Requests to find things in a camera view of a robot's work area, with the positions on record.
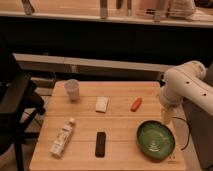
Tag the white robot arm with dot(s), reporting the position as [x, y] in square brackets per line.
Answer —
[185, 81]

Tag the white sponge block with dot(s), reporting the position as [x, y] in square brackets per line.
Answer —
[101, 104]

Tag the translucent plastic cup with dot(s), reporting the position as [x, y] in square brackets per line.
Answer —
[72, 88]

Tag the orange carrot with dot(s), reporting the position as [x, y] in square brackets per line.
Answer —
[136, 104]

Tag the white plastic bottle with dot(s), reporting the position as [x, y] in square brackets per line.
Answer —
[62, 138]

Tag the green bowl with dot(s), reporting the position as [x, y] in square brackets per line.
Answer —
[155, 140]

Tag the black chair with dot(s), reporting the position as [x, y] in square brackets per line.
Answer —
[19, 103]

